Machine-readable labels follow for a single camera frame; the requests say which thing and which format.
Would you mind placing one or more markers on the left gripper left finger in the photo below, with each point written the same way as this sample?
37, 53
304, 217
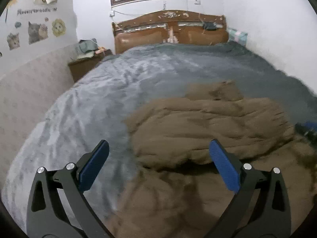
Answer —
46, 216

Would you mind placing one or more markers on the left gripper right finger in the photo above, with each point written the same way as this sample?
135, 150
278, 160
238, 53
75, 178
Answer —
260, 206

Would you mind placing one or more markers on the brown puffer jacket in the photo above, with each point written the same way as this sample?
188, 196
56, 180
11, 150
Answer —
177, 191

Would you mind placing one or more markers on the green clothes pile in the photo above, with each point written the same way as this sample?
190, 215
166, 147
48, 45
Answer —
86, 48

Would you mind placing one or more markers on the grey fluffy bed blanket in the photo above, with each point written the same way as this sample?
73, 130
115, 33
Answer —
96, 106

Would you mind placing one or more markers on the brown wooden nightstand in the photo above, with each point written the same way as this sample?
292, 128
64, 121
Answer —
81, 67

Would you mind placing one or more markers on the plaid teal pillow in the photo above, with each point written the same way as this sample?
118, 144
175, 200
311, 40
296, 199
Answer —
237, 36

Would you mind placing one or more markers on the dark device on headboard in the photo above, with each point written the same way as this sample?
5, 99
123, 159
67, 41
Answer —
209, 26

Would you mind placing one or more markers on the brown wooden headboard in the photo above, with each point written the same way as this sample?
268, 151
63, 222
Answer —
168, 26

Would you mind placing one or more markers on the small kitten wall sticker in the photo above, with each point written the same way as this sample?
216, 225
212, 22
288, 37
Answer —
13, 41

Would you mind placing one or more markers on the cat wall sticker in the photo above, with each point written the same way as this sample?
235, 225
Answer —
37, 32

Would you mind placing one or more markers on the yellow lion wall sticker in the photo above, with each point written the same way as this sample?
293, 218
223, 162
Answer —
58, 27

